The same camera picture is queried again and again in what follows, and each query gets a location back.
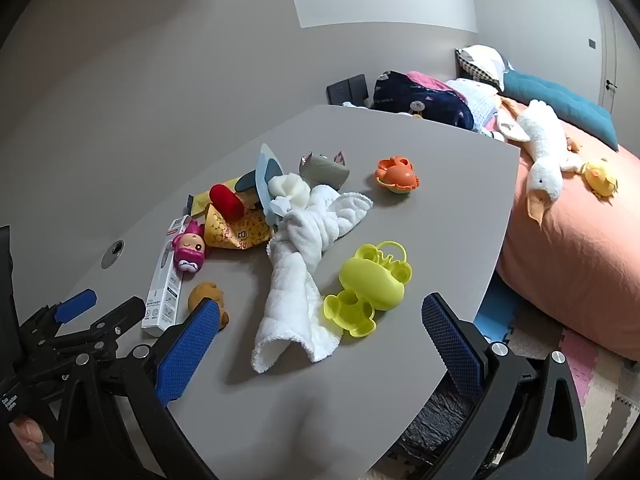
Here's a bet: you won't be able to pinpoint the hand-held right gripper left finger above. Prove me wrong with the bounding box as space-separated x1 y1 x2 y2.
62 297 223 480

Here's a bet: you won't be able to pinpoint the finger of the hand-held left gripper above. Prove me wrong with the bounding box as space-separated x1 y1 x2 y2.
50 296 147 356
20 288 97 341

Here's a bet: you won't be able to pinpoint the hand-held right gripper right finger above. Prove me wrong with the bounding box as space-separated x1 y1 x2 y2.
421 292 588 480

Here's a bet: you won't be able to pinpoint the person's left hand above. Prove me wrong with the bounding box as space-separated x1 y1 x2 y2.
7 417 56 478

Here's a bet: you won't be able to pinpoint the long white carton box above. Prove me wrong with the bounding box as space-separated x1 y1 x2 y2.
141 214 193 338

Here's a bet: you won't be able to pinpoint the brown toy figure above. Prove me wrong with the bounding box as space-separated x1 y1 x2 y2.
187 282 230 331

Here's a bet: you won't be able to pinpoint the black plastic bag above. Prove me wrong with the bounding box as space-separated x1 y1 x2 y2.
400 387 473 456

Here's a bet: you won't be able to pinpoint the pink doll toy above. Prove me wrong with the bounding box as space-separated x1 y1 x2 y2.
171 220 207 275

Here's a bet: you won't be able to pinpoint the yellow-green plastic crab mould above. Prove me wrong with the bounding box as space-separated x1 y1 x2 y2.
323 241 413 338

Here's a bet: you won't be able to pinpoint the white towel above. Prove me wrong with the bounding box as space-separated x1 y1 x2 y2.
251 185 373 375

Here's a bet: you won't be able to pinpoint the yellow snack wrapper blue ends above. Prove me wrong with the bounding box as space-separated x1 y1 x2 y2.
184 175 258 221

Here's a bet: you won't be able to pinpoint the red pompom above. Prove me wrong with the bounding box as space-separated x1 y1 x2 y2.
209 184 244 221

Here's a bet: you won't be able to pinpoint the pastel foam floor mat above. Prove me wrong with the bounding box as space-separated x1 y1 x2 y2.
472 280 640 461

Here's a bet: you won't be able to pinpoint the orange plastic crab toy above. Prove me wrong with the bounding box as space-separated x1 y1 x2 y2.
375 156 420 194

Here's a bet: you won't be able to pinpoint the cream plush ball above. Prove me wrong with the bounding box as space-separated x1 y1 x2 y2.
267 172 312 208

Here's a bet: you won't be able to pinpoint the white goose plush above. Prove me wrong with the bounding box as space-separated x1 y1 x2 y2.
492 95 586 226

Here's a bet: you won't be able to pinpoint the yellow duck plush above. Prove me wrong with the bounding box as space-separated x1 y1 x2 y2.
580 157 619 206

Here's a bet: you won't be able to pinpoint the dark blue printed blanket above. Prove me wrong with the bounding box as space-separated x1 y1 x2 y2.
370 70 475 133

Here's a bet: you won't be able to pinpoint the white waffle blanket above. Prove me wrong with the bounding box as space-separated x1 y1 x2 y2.
445 79 501 128

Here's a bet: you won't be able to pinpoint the pink cloth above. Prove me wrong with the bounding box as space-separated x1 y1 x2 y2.
405 71 458 98

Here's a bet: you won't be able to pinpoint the black box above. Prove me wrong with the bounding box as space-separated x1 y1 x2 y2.
326 74 370 107

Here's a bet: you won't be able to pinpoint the checkered pillow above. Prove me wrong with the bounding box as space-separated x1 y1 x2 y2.
455 45 507 92

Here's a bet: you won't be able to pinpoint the white door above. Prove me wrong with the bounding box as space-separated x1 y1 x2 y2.
597 0 633 116

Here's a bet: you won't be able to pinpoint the grey desk cable grommet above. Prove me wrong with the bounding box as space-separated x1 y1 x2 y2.
101 240 124 269

